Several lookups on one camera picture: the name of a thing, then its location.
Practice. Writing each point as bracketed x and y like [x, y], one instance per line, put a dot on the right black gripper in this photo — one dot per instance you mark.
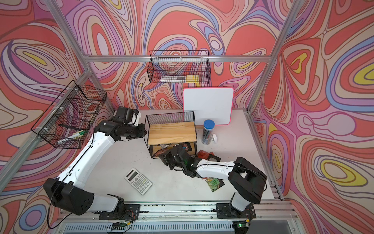
[164, 158]

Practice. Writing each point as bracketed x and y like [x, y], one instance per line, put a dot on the da hong pao tea bag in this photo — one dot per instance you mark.
[204, 155]

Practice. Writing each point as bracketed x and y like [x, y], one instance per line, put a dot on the green label tea bag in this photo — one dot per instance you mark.
[214, 183]

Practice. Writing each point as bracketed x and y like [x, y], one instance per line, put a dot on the white label tea bag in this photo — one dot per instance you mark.
[213, 158]

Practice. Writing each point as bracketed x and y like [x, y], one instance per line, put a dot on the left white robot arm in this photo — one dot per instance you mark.
[67, 190]

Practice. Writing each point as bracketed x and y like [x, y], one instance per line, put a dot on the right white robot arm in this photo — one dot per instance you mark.
[248, 181]

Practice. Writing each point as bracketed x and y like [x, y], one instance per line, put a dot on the white eraser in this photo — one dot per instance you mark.
[214, 138]

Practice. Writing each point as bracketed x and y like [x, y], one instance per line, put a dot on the white scientific calculator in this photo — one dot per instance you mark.
[138, 181]

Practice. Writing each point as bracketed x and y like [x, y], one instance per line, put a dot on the blue lidded pencil tube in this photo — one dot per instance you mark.
[208, 127]

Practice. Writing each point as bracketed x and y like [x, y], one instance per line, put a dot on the green white marker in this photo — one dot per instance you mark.
[74, 136]

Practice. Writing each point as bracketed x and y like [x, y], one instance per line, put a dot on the pink framed whiteboard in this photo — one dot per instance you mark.
[211, 103]

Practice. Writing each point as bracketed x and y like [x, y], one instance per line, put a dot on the yellow item in basket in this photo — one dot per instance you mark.
[192, 79]

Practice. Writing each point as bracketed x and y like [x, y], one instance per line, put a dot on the black wire two-tier shelf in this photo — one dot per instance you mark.
[169, 129]

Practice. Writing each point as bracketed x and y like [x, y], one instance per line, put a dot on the left wall wire basket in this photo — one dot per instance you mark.
[73, 110]

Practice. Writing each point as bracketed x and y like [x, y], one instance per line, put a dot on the wall wire basket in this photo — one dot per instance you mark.
[172, 66]
[73, 110]

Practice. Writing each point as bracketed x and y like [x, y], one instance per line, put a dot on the back wall wire basket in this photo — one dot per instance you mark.
[172, 66]

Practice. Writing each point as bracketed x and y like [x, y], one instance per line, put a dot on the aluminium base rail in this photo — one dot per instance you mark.
[270, 217]

